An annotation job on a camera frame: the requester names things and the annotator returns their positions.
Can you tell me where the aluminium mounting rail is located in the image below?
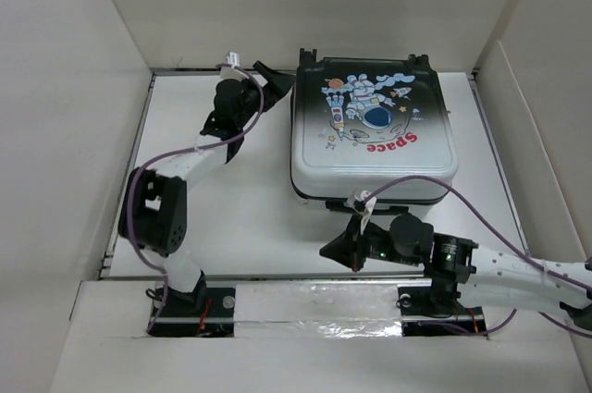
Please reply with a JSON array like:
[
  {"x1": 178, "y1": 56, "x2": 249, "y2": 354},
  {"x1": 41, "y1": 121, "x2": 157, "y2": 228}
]
[{"x1": 151, "y1": 308, "x2": 484, "y2": 333}]

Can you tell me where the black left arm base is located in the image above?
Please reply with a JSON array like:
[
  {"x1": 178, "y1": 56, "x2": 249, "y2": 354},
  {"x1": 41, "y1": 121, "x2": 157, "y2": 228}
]
[{"x1": 148, "y1": 287, "x2": 236, "y2": 338}]

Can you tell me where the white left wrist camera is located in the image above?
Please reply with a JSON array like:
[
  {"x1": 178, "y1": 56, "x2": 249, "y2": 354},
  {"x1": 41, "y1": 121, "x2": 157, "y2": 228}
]
[{"x1": 217, "y1": 51, "x2": 242, "y2": 81}]

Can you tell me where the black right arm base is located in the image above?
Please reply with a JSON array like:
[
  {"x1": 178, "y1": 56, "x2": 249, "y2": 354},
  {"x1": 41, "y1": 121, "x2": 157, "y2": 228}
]
[{"x1": 396, "y1": 286, "x2": 487, "y2": 338}]

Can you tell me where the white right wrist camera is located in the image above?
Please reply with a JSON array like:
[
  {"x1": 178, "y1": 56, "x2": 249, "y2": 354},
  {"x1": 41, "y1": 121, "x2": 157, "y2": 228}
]
[{"x1": 346, "y1": 190, "x2": 376, "y2": 234}]

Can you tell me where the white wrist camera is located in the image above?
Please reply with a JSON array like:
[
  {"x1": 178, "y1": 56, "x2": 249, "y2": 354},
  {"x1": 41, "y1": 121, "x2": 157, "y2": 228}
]
[
  {"x1": 217, "y1": 51, "x2": 242, "y2": 81},
  {"x1": 346, "y1": 190, "x2": 376, "y2": 234}
]

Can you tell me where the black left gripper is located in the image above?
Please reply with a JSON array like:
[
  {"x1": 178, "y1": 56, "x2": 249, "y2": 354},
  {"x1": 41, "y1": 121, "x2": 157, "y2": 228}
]
[{"x1": 235, "y1": 64, "x2": 294, "y2": 129}]

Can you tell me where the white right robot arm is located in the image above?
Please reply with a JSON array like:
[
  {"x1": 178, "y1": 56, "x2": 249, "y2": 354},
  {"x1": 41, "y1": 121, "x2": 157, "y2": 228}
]
[{"x1": 319, "y1": 214, "x2": 591, "y2": 331}]

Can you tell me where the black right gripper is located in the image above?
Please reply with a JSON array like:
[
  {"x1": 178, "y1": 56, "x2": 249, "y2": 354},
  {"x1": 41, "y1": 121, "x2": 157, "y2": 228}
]
[{"x1": 318, "y1": 214, "x2": 420, "y2": 272}]

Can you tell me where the black white space suitcase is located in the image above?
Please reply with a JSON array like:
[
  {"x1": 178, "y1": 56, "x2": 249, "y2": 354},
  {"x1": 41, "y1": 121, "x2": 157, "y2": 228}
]
[{"x1": 290, "y1": 49, "x2": 459, "y2": 207}]

